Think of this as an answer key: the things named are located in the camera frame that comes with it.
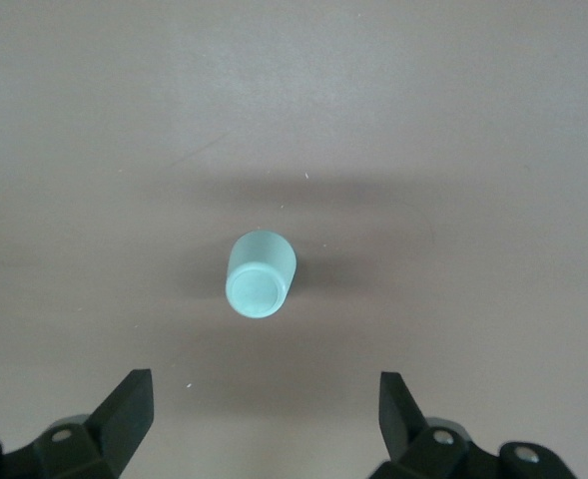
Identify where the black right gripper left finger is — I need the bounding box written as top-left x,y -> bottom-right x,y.
0,368 -> 155,479

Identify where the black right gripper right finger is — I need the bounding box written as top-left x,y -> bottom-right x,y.
367,371 -> 574,479

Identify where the mint green plastic cup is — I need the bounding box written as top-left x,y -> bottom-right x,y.
223,230 -> 298,319

